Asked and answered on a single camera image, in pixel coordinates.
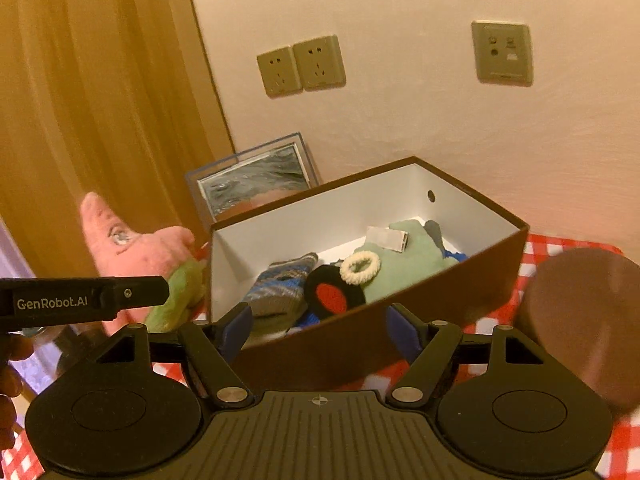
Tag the brown cardboard box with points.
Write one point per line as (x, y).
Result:
(325, 350)

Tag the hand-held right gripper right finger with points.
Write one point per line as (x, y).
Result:
(402, 332)

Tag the red white checked tablecloth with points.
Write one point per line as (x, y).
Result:
(540, 255)

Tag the wooden door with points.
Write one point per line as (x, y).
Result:
(100, 110)

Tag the person's left hand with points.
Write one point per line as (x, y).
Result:
(10, 350)

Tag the striped knit sock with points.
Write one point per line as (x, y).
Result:
(280, 285)

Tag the green cloth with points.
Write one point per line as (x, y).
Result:
(400, 265)

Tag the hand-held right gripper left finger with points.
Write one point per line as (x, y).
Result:
(239, 330)

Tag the brown metal canister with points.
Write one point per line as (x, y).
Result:
(580, 320)

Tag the beige wall power socket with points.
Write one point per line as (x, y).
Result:
(277, 72)
(320, 62)

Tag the pink starfish plush toy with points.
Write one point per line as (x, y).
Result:
(150, 255)

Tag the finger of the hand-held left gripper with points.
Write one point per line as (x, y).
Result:
(142, 292)

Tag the cream hair scrunchie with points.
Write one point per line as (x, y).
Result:
(347, 270)

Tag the framed picture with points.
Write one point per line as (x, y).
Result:
(250, 175)

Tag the beige wall data socket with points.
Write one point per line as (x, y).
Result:
(502, 52)

